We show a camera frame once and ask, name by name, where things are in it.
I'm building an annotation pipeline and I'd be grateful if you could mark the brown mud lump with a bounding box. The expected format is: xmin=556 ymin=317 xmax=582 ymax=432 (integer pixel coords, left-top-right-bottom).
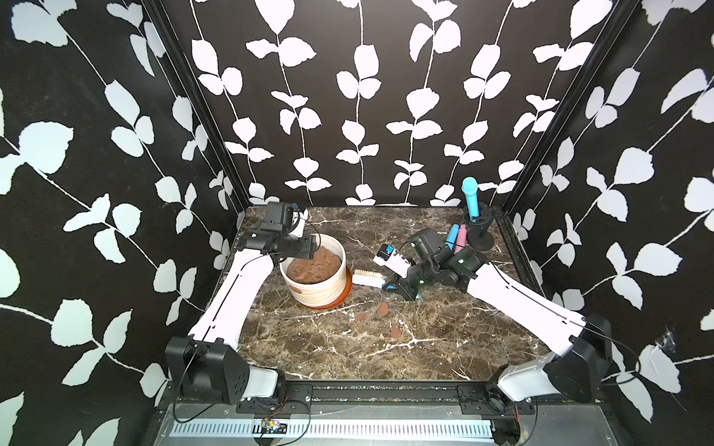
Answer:
xmin=286 ymin=247 xmax=341 ymax=284

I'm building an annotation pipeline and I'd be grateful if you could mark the white wavy ceramic pot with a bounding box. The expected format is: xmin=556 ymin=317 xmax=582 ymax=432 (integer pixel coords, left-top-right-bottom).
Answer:
xmin=280 ymin=233 xmax=353 ymax=310

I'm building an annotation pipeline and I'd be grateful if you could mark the blue toy microphone lying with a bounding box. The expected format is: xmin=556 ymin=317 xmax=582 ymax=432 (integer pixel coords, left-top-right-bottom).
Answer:
xmin=446 ymin=224 xmax=460 ymax=250

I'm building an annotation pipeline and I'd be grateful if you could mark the blue toy microphone in stand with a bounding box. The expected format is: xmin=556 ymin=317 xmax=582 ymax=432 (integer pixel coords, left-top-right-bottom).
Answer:
xmin=461 ymin=177 xmax=480 ymax=221

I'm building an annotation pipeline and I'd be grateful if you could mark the orange plastic saucer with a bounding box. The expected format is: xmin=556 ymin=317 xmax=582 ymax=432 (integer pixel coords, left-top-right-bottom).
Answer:
xmin=303 ymin=269 xmax=353 ymax=310

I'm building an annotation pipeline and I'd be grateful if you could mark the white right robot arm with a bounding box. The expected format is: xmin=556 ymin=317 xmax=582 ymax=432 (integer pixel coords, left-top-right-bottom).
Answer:
xmin=374 ymin=228 xmax=614 ymax=407

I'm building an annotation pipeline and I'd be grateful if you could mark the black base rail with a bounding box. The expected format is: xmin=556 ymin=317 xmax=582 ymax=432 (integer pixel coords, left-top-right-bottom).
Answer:
xmin=161 ymin=378 xmax=537 ymax=430

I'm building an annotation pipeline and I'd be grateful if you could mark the black microphone stand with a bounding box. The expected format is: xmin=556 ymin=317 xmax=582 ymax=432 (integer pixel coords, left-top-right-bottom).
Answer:
xmin=467 ymin=202 xmax=495 ymax=252

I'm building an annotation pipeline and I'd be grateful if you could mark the pink toy microphone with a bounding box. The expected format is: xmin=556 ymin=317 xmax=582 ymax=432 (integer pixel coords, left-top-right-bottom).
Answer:
xmin=454 ymin=224 xmax=468 ymax=253

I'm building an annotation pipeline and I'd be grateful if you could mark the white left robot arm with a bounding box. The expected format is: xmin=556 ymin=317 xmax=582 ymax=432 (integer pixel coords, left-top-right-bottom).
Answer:
xmin=165 ymin=203 xmax=320 ymax=405

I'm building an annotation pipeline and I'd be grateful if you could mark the blue white scrub brush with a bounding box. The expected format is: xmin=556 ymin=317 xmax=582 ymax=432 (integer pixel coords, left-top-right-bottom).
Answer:
xmin=353 ymin=269 xmax=395 ymax=290

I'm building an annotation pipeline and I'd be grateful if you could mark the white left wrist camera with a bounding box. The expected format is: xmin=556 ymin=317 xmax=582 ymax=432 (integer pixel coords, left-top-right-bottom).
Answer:
xmin=287 ymin=208 xmax=309 ymax=238

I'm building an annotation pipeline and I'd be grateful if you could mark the brown mud piece large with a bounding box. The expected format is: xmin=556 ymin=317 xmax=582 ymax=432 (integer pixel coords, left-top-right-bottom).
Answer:
xmin=377 ymin=302 xmax=390 ymax=318

